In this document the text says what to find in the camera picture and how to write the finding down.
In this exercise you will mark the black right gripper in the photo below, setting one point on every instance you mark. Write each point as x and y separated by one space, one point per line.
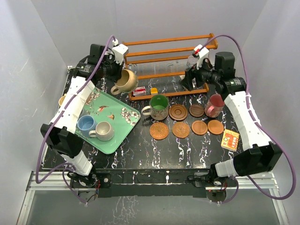
187 82

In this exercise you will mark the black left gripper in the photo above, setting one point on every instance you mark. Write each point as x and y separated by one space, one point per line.
117 75

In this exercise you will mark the beige brown mug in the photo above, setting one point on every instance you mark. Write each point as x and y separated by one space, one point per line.
126 84

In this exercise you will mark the maroon speckled mug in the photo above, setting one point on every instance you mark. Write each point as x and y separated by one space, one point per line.
214 106

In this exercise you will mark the green floral mug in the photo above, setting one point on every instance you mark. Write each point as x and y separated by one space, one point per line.
158 108

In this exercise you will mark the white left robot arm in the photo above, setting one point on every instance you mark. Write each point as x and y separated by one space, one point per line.
59 134

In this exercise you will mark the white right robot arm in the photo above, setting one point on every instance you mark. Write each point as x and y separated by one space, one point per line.
259 154

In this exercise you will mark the dark walnut coaster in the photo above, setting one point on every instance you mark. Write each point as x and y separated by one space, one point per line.
196 110

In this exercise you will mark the dark grooved wooden coaster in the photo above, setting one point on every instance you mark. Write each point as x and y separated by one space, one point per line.
178 112

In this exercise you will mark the smooth brown wooden coaster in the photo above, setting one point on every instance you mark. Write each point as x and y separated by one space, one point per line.
199 127
215 127

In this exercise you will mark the woven rattan coaster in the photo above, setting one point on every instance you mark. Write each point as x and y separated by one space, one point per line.
181 130
159 131

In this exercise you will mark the red white small box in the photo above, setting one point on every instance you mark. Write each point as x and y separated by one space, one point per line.
139 91

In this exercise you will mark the orange wooden rack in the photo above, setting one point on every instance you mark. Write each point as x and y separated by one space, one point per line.
213 44

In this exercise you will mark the green floral serving tray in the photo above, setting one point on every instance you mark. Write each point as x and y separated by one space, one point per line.
103 107

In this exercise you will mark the yellow small block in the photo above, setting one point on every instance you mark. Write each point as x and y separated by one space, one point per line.
154 91

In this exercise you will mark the yellow mug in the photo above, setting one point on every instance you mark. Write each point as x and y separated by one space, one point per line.
60 101

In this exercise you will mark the blue mug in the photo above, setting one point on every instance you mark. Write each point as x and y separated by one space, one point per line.
86 124

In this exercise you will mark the white speckled mug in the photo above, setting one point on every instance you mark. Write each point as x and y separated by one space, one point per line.
103 131

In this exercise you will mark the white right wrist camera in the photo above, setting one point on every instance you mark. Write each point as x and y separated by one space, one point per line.
200 53

